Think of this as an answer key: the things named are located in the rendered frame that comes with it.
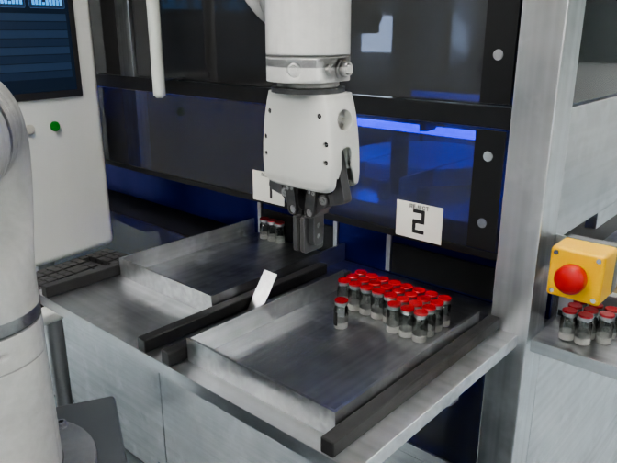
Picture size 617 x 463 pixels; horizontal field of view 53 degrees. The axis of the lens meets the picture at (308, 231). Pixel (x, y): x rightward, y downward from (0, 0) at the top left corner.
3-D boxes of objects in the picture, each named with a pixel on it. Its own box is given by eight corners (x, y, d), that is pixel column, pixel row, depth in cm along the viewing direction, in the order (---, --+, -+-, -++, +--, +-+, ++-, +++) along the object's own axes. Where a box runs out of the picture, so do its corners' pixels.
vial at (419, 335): (416, 335, 92) (418, 307, 90) (430, 340, 90) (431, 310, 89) (409, 340, 90) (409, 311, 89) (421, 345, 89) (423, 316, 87)
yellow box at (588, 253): (563, 278, 92) (569, 232, 90) (614, 291, 88) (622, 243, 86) (544, 294, 87) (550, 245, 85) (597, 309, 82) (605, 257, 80)
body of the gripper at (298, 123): (371, 77, 62) (368, 186, 65) (296, 73, 68) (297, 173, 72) (322, 82, 56) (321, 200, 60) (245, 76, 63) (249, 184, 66)
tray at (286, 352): (342, 287, 109) (342, 268, 108) (477, 333, 93) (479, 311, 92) (187, 360, 85) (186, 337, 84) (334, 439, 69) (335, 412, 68)
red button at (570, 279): (559, 284, 86) (563, 257, 85) (589, 291, 84) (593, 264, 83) (549, 292, 84) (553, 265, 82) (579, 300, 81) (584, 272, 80)
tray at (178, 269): (253, 232, 139) (252, 217, 138) (344, 259, 122) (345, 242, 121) (120, 275, 115) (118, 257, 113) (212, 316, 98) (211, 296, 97)
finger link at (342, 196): (368, 186, 61) (335, 213, 65) (329, 122, 63) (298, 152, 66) (362, 187, 60) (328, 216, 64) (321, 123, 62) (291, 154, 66)
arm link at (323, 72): (370, 55, 62) (369, 85, 63) (304, 52, 67) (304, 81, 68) (315, 58, 56) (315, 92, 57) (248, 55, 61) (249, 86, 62)
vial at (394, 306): (391, 326, 95) (392, 299, 93) (403, 330, 93) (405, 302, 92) (383, 331, 93) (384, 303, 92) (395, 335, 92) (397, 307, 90)
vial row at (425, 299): (351, 297, 105) (351, 271, 103) (444, 329, 94) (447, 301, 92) (342, 300, 103) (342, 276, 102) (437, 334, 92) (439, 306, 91)
